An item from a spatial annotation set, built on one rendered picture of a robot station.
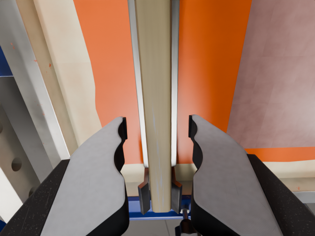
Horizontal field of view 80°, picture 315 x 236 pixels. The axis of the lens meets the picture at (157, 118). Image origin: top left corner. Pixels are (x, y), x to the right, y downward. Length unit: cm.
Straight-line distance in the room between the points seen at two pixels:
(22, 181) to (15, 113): 138
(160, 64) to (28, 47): 17
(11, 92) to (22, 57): 138
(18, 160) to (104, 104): 16
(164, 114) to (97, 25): 15
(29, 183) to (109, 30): 28
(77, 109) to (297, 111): 37
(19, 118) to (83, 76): 147
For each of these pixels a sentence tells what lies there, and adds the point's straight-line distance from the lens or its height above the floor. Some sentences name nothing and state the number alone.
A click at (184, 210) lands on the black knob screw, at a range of 41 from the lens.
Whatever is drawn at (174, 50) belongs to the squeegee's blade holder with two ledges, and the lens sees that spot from 24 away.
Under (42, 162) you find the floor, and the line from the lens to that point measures 197.
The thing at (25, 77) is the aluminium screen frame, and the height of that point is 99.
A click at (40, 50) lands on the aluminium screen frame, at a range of 30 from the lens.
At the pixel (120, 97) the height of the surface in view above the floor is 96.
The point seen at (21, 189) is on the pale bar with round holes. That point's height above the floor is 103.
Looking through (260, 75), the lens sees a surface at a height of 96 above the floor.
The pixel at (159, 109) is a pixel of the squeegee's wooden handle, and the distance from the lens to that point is 20.
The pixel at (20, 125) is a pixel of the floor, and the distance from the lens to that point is 179.
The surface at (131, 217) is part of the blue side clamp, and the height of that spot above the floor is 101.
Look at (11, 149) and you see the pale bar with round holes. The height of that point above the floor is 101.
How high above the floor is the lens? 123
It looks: 59 degrees down
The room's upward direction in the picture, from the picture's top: 179 degrees clockwise
